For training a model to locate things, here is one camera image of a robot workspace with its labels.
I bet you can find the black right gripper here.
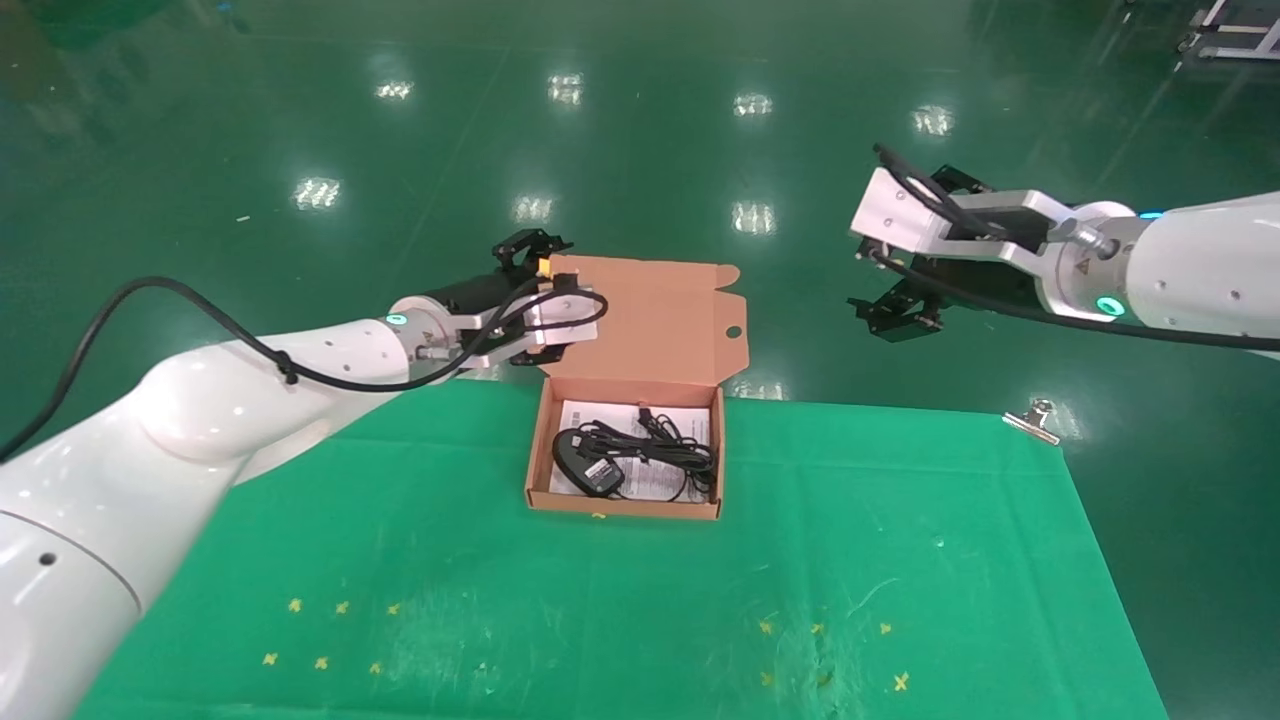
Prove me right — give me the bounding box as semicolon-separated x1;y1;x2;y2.
846;163;1046;344

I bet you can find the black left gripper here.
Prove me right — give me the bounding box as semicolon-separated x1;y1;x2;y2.
432;229;576;369

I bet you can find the black USB cable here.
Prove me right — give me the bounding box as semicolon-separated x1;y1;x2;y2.
553;404;701;499

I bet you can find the black data cable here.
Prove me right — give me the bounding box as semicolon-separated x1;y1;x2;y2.
585;420;719;501

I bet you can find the open brown cardboard box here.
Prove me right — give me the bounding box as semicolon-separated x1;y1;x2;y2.
522;255;749;521

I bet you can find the white printed instruction sheet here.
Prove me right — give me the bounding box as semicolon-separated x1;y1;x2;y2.
548;400;711;501

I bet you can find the metal cloth clamp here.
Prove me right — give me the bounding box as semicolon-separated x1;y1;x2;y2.
1002;398;1061;446

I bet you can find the green table cloth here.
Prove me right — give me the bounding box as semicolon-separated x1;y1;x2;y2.
72;376;1171;720

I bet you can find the grey metal rack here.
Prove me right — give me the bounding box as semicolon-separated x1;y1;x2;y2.
1178;0;1280;63

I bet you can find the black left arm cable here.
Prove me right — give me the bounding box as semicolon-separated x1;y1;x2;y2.
0;276;611;463

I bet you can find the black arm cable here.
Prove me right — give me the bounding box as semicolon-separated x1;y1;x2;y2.
0;276;611;463
872;143;1280;353

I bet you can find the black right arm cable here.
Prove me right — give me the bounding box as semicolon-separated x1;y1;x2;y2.
872;143;1280;353

